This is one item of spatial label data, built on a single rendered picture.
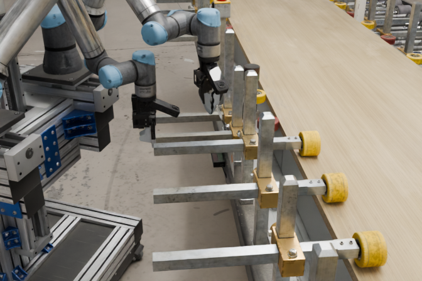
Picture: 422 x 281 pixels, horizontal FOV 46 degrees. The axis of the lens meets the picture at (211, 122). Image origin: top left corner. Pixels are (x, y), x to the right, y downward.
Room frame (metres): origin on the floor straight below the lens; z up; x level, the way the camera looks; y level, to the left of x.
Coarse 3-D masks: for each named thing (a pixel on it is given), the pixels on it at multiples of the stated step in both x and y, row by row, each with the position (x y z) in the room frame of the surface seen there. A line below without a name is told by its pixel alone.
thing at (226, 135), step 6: (186, 132) 1.60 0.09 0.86; (192, 132) 1.60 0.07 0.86; (198, 132) 1.60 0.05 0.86; (204, 132) 1.60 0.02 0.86; (210, 132) 1.60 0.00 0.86; (216, 132) 1.60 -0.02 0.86; (222, 132) 1.60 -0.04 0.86; (228, 132) 1.60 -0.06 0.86; (258, 132) 1.60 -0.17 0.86; (156, 138) 1.56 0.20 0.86; (162, 138) 1.56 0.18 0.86; (168, 138) 1.57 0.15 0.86; (174, 138) 1.57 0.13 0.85; (180, 138) 1.57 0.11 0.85; (186, 138) 1.57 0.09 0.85; (192, 138) 1.58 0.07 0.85; (198, 138) 1.58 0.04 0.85; (204, 138) 1.58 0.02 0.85; (210, 138) 1.58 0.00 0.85; (216, 138) 1.58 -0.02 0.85; (222, 138) 1.59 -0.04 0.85; (228, 138) 1.59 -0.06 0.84
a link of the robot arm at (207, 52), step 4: (200, 48) 1.55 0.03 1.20; (204, 48) 1.54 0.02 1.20; (208, 48) 1.54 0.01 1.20; (212, 48) 1.54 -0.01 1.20; (216, 48) 1.55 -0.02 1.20; (200, 52) 1.55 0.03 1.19; (204, 52) 1.54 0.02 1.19; (208, 52) 1.54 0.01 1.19; (212, 52) 1.54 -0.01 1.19; (216, 52) 1.55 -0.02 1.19; (200, 56) 1.56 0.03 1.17; (204, 56) 1.54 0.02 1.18; (208, 56) 1.54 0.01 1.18; (212, 56) 1.54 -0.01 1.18; (216, 56) 1.55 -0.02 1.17
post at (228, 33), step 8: (224, 32) 1.91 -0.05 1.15; (232, 32) 1.88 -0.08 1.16; (224, 40) 1.91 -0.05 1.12; (232, 40) 1.88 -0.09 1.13; (224, 48) 1.90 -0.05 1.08; (232, 48) 1.88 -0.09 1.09; (224, 56) 1.90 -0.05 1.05; (232, 56) 1.88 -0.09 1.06; (224, 64) 1.90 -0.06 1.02; (232, 64) 1.88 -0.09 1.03; (224, 72) 1.89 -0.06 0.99; (232, 72) 1.88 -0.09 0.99; (224, 96) 1.88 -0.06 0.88; (224, 104) 1.88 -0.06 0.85
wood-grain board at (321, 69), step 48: (240, 0) 3.56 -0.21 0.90; (288, 0) 3.56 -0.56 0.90; (288, 48) 2.46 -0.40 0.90; (336, 48) 2.46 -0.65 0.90; (384, 48) 2.46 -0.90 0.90; (288, 96) 1.84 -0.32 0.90; (336, 96) 1.84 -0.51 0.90; (384, 96) 1.84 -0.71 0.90; (336, 144) 1.44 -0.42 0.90; (384, 144) 1.44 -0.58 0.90; (384, 192) 1.16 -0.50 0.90
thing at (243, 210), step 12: (228, 168) 1.61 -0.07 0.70; (240, 168) 1.61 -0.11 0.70; (228, 180) 1.56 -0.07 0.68; (240, 180) 1.53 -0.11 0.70; (240, 204) 1.38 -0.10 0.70; (252, 204) 1.38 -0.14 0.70; (240, 216) 1.31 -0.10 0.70; (252, 216) 1.31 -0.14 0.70; (240, 228) 1.27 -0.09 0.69; (252, 228) 1.25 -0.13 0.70; (240, 240) 1.26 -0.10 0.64; (252, 240) 1.17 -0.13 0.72; (264, 264) 1.09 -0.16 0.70; (252, 276) 1.04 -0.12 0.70; (264, 276) 1.04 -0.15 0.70
